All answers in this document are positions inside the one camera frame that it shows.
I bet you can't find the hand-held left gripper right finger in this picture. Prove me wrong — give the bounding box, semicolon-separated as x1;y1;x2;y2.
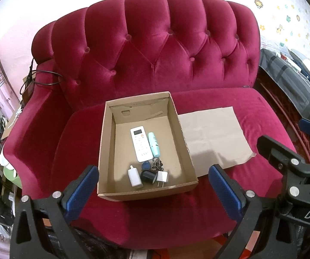
208;164;285;259

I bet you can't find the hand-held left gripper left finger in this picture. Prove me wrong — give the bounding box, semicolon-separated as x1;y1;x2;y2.
9;164;100;259

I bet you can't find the white small bottle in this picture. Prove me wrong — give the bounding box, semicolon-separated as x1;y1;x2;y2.
127;164;144;187

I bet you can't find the brown cardboard box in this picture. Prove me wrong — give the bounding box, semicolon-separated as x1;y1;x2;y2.
97;91;199;201

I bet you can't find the small white charger plug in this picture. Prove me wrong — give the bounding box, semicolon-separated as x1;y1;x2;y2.
156;170;169;187

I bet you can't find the black round glossy container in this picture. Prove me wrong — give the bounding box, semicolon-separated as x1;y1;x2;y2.
140;169;159;185

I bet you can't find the keychain with metal carabiner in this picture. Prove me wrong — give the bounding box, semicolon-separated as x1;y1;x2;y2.
150;156;164;172

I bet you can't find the light blue tube bottle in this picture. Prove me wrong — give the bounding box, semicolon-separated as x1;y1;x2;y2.
147;132;161;157

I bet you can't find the orange package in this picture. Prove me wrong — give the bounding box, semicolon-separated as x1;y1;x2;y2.
218;231;254;259

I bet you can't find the brown paper sheet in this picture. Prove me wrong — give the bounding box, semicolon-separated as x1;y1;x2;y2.
176;106;257;178

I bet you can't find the grey striped cloth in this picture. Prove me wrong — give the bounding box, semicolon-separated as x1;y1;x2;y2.
259;48;310;135

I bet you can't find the green plastic container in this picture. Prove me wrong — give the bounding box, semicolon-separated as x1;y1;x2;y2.
2;164;22;188

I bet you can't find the white remote control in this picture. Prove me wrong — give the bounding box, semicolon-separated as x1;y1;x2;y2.
130;127;153;162

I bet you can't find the red velvet tufted sofa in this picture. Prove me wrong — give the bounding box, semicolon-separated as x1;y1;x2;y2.
2;0;298;251

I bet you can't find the star printed wall sheet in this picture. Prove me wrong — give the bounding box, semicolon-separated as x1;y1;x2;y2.
206;0;310;68

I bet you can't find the black cable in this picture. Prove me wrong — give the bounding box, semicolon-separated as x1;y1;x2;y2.
20;58;64;100

